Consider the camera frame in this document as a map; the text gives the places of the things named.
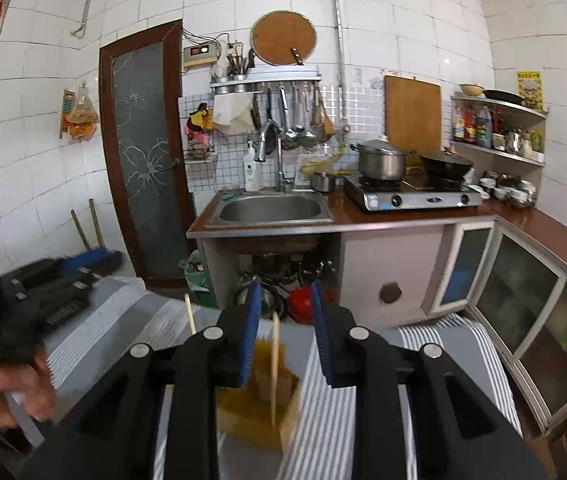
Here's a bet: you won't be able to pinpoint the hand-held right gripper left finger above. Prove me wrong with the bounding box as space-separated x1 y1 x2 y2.
18 282 264 480

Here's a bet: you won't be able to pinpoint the round wooden board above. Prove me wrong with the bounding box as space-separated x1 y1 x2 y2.
250 10 318 67

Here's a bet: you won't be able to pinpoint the white soap bottle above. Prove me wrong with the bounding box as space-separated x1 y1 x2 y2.
242 140 263 192

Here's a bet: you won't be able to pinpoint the red pot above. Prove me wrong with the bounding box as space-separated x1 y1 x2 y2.
288 285 325 324

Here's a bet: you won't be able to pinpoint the metal basins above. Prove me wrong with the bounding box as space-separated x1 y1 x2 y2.
236 255 295 321

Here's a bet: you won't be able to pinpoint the stainless steel sink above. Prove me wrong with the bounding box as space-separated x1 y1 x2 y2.
207 191 335 226

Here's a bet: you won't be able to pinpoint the wire wall basket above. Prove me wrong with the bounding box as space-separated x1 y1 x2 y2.
184 102 219 166

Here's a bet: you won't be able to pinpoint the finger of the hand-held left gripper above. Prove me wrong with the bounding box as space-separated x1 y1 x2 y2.
18 275 95 331
1 251 124 293

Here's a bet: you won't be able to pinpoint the steel pot with lid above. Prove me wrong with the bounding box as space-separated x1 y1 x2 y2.
351 139 414 181

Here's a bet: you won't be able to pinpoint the hanging wooden spatula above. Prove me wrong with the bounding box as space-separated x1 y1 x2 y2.
313 85 337 142

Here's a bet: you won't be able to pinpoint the hanging wooden brush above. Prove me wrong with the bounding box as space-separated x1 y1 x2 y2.
60 89 77 140

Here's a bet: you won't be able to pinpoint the hanging plastic bag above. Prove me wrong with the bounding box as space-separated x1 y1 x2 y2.
66 82 100 141

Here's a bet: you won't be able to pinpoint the wooden broom handle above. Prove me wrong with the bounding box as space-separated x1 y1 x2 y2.
88 199 107 251
70 209 90 252

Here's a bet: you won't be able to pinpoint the grey wall controller box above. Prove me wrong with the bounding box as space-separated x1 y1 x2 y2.
182 44 219 68

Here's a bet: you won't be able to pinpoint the person's left hand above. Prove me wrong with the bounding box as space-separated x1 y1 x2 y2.
0 352 57 429

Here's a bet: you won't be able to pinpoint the white hanging cloth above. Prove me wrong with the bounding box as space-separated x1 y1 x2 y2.
212 94 255 136

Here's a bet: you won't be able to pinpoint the yellow perforated utensil holder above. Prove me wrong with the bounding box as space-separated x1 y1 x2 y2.
214 338 304 453

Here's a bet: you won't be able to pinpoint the grey vertical wall pipe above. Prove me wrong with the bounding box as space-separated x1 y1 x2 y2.
328 0 351 133

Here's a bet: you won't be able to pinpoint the black wok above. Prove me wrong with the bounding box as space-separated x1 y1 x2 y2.
419 152 475 181

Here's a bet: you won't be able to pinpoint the black pan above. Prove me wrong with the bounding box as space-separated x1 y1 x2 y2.
483 89 524 106

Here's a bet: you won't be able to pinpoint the metal wall utensil rack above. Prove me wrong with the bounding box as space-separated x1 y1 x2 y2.
210 65 323 96

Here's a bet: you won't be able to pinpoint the yellow hose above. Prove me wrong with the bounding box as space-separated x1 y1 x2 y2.
301 152 359 177

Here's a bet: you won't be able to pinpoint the rectangular wooden cutting board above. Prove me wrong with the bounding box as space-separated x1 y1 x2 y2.
384 75 443 156

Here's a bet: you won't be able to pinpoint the steel gas stove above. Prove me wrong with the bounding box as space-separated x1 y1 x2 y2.
344 172 484 212

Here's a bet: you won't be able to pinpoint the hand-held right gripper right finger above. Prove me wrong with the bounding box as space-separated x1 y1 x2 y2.
310 280 549 480

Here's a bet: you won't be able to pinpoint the grey white striped tablecloth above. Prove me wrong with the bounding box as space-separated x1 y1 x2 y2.
38 275 524 480

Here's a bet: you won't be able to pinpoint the green trash bin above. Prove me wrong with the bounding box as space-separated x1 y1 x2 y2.
184 252 217 308

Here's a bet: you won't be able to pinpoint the pile of small bowls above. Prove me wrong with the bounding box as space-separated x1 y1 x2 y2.
478 170 537 210

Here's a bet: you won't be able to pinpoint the brown door with frosted glass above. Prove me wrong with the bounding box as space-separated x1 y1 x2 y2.
100 19 197 288

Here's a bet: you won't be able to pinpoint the yellow wall poster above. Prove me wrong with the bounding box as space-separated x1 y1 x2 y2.
517 71 544 112

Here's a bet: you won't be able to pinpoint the chrome faucet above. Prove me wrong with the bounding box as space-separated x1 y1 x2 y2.
254 121 295 193

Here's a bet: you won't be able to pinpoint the wooden chopstick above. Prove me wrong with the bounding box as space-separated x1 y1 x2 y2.
184 295 198 336
270 310 283 427

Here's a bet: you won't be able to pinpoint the kitchen cabinet with glass doors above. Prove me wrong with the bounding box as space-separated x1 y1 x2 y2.
186 190 567 441

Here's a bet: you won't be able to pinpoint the small steel pot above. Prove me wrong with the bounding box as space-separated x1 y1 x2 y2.
311 171 347 193

